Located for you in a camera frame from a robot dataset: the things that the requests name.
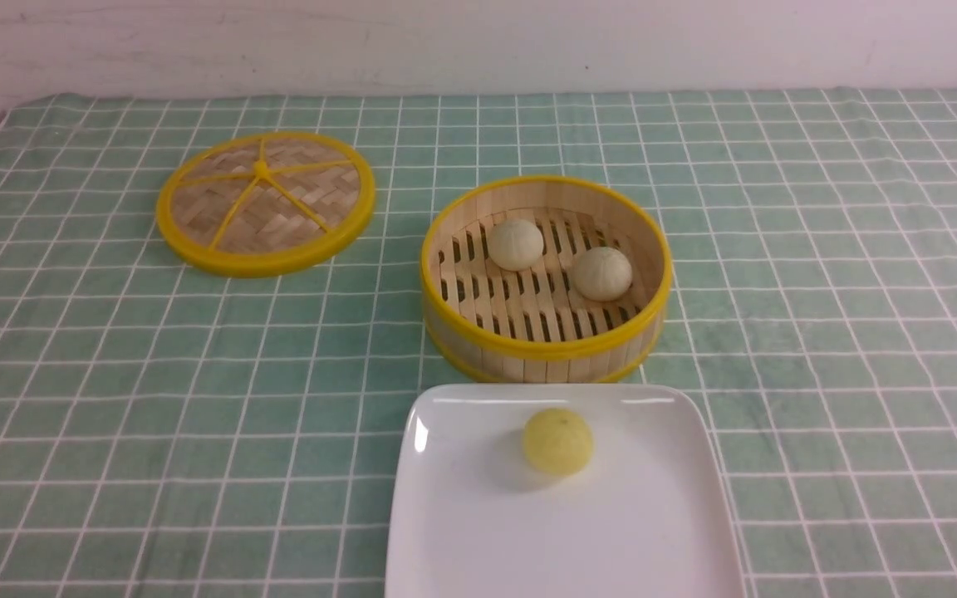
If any white steamed bun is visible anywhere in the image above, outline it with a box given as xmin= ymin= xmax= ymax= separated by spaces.
xmin=487 ymin=218 xmax=546 ymax=272

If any yellow-rimmed bamboo steamer basket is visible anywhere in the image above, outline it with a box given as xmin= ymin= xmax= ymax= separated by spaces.
xmin=419 ymin=175 xmax=675 ymax=383

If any white square plate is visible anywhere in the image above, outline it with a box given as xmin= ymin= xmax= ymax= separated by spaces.
xmin=384 ymin=384 xmax=747 ymax=597

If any yellow-rimmed bamboo steamer lid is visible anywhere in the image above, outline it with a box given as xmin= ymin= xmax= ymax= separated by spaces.
xmin=155 ymin=131 xmax=376 ymax=277

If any yellow steamed bun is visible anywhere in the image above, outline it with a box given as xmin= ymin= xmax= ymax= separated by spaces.
xmin=522 ymin=408 xmax=595 ymax=477

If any beige steamed bun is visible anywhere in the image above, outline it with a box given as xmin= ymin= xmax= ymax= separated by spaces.
xmin=570 ymin=247 xmax=633 ymax=301

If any green checkered tablecloth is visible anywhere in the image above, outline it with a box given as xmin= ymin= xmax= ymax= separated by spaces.
xmin=0 ymin=88 xmax=957 ymax=597

